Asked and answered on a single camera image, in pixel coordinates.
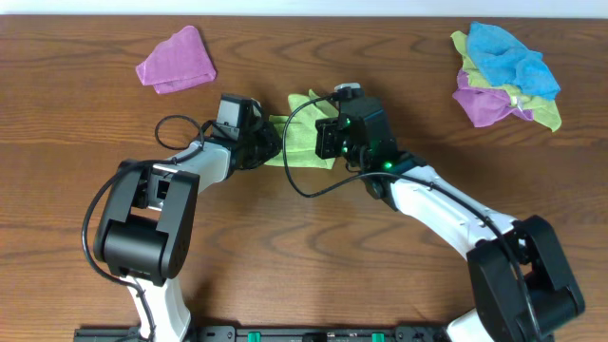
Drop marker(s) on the blue cloth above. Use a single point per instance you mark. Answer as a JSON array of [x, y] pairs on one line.
[[504, 60]]

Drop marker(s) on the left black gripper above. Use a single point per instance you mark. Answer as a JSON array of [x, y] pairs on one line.
[[265, 142]]

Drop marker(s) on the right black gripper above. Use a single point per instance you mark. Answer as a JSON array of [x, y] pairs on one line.
[[328, 128]]

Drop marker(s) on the olive green cloth in pile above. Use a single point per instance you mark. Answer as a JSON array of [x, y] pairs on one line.
[[545, 111]]

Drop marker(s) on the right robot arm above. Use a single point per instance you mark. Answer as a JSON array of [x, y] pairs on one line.
[[523, 286]]

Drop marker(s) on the folded purple cloth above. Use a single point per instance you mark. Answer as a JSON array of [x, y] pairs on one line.
[[179, 63]]

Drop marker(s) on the crumpled purple cloth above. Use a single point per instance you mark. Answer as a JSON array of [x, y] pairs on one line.
[[486, 106]]

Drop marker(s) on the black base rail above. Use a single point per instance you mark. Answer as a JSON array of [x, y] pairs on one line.
[[235, 334]]

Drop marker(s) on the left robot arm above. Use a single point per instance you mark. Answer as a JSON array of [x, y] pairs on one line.
[[146, 226]]

